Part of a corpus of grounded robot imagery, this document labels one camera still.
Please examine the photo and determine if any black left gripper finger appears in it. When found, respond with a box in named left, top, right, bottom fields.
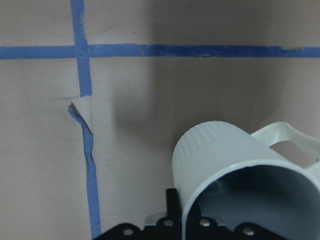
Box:
left=165, top=188, right=201, bottom=223

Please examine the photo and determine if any grey white plastic mug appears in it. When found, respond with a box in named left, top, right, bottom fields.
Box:
left=172, top=121, right=320, bottom=240

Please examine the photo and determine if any brown paper table cover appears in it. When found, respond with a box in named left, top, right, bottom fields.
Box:
left=0, top=0, right=320, bottom=240

